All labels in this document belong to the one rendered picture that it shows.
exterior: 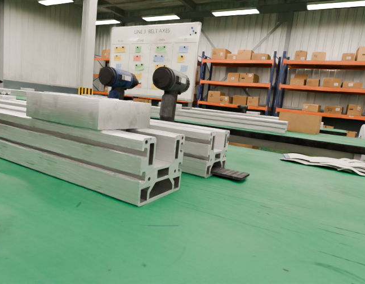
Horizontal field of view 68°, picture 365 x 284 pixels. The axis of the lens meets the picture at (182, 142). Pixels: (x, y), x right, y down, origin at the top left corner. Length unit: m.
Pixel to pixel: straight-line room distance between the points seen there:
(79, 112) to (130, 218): 0.16
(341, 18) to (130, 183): 11.12
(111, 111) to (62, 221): 0.15
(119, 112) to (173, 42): 3.47
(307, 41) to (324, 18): 0.88
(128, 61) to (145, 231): 4.01
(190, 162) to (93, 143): 0.19
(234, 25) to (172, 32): 8.28
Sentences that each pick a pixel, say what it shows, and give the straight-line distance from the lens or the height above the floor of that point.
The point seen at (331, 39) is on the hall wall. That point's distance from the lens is 11.16.
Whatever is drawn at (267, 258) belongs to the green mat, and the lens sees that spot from 0.27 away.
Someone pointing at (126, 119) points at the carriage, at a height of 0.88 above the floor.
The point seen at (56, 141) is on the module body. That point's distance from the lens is 0.44.
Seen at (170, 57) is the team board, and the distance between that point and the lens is 3.81.
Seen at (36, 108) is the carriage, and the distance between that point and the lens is 0.47.
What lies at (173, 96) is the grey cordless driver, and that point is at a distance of 0.74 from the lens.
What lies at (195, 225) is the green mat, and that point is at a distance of 0.31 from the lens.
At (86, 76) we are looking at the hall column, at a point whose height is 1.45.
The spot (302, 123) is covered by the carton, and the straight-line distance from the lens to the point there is 2.38.
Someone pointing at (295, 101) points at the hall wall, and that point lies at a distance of 10.91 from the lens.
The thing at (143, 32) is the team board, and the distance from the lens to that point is 4.16.
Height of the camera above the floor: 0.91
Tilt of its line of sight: 8 degrees down
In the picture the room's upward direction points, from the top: 6 degrees clockwise
